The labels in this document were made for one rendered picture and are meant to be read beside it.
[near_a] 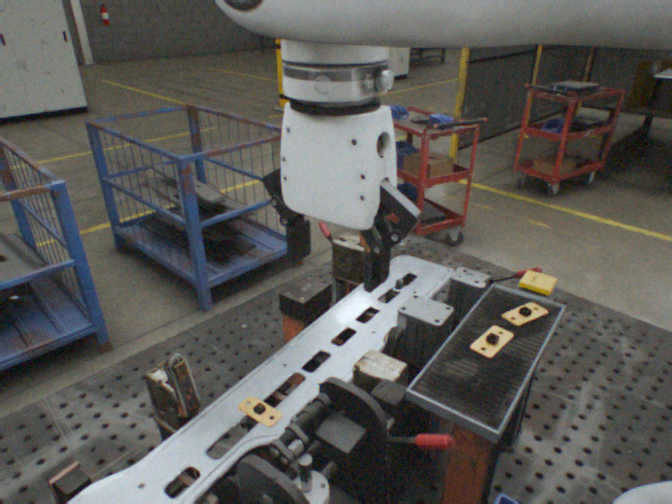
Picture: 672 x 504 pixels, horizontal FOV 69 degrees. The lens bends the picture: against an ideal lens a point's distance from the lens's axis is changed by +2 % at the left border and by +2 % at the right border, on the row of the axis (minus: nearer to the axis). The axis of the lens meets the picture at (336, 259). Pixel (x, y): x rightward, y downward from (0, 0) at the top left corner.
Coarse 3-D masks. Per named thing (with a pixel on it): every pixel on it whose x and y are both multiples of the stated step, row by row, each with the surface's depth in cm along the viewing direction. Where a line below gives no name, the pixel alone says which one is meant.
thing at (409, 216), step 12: (384, 180) 40; (384, 192) 40; (396, 192) 40; (384, 204) 40; (396, 204) 39; (408, 204) 39; (408, 216) 39; (420, 216) 39; (396, 228) 41; (408, 228) 40
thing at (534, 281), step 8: (528, 272) 102; (536, 272) 102; (520, 280) 99; (528, 280) 99; (536, 280) 99; (544, 280) 99; (552, 280) 99; (528, 288) 98; (536, 288) 97; (544, 288) 97; (552, 288) 98
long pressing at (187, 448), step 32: (384, 288) 126; (416, 288) 126; (320, 320) 114; (352, 320) 114; (384, 320) 114; (288, 352) 104; (352, 352) 104; (256, 384) 95; (352, 384) 97; (224, 416) 88; (288, 416) 88; (160, 448) 82; (192, 448) 82; (256, 448) 82; (128, 480) 77; (160, 480) 77
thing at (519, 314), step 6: (522, 306) 90; (528, 306) 90; (534, 306) 90; (510, 312) 89; (516, 312) 89; (522, 312) 88; (528, 312) 87; (534, 312) 89; (540, 312) 89; (546, 312) 89; (504, 318) 87; (510, 318) 87; (516, 318) 87; (522, 318) 87; (528, 318) 87; (534, 318) 87; (516, 324) 86; (522, 324) 86
